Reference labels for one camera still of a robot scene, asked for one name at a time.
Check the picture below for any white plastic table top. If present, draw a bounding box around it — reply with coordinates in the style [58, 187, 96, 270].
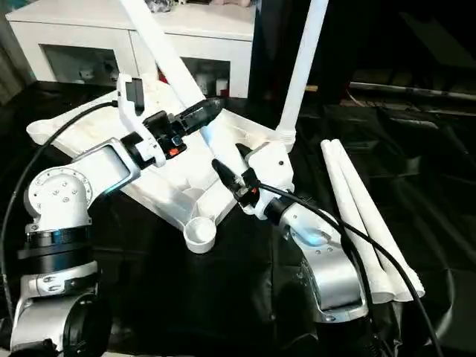
[26, 70, 295, 254]

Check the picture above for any grey crumpled bundle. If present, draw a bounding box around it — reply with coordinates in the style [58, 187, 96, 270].
[146, 0, 175, 13]

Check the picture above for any white sideboard with glass doors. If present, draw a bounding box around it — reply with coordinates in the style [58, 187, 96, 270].
[5, 0, 258, 100]

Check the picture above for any black work mat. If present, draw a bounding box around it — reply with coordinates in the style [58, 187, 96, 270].
[0, 80, 476, 357]

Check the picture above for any grey metal rod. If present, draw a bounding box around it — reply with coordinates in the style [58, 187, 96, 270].
[349, 81, 476, 100]

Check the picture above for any black backdrop cloth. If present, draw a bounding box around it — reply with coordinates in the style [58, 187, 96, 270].
[248, 0, 476, 109]

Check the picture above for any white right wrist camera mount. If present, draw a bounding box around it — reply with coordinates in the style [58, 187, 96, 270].
[243, 141, 295, 221]

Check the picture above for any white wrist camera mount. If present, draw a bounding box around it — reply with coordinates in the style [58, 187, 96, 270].
[243, 141, 295, 221]
[114, 73, 167, 169]

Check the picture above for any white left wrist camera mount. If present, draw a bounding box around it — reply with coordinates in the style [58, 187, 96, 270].
[114, 73, 167, 169]

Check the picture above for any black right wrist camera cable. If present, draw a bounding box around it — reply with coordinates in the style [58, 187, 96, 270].
[255, 181, 446, 357]

